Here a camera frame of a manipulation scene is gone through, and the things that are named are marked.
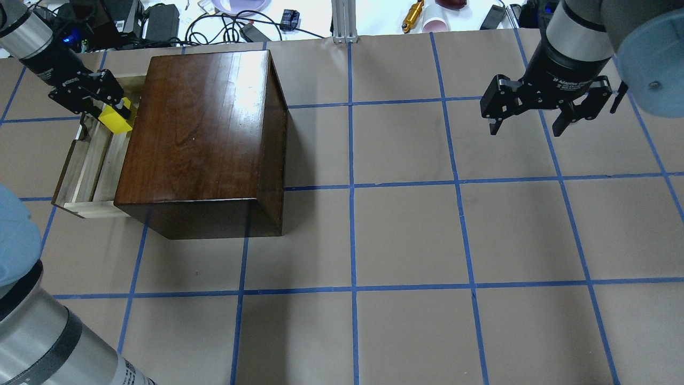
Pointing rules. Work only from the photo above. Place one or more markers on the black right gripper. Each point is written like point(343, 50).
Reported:
point(561, 71)

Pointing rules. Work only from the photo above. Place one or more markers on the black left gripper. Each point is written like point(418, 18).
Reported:
point(55, 68)

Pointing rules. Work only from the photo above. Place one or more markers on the yellow block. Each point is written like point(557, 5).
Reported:
point(115, 122)

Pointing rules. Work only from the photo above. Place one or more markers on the light wooden drawer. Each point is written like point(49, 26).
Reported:
point(89, 177)

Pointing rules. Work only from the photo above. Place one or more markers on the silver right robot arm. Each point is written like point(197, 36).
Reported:
point(646, 38)

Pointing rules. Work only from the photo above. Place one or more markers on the dark wooden drawer cabinet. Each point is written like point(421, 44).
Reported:
point(206, 156)

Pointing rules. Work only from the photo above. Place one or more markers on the black power adapter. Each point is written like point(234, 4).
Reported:
point(162, 22)

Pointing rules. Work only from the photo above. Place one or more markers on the pink cup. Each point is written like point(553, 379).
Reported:
point(434, 23)

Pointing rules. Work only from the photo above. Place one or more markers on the gold cylindrical tool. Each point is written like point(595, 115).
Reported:
point(412, 16)

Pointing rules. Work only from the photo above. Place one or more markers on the aluminium frame post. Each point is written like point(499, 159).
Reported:
point(344, 21)

